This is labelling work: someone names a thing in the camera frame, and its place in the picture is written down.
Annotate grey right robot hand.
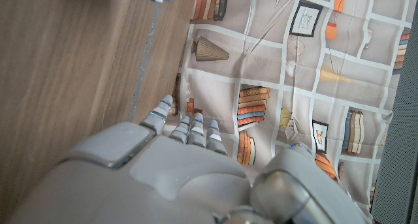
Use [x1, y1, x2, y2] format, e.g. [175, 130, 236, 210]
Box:
[6, 94, 370, 224]

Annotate printed bookshelf backdrop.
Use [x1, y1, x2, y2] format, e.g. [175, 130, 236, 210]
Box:
[163, 0, 418, 215]

